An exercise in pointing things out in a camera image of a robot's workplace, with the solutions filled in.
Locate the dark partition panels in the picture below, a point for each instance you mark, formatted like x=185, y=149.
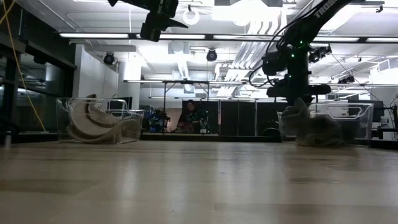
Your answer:
x=242, y=118

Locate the background frame with lights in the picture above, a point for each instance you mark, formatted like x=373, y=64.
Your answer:
x=186, y=82

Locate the clear plastic bin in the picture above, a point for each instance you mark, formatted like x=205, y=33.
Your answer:
x=62, y=124
x=357, y=124

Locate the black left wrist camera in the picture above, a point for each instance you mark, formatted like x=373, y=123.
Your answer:
x=150, y=31

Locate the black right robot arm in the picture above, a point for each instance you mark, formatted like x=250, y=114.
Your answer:
x=323, y=12

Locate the black beam with light strips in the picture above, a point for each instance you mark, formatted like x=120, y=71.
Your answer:
x=210, y=37

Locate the black ceiling spotlight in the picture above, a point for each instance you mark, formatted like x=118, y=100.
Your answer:
x=109, y=58
x=346, y=80
x=320, y=53
x=211, y=55

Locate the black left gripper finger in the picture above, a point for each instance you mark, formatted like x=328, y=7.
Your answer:
x=177, y=25

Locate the black monitor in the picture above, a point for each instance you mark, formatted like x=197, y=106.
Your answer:
x=124, y=102
x=380, y=109

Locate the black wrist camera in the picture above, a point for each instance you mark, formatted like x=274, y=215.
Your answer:
x=150, y=31
x=273, y=63

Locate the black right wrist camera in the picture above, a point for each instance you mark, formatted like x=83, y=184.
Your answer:
x=273, y=63

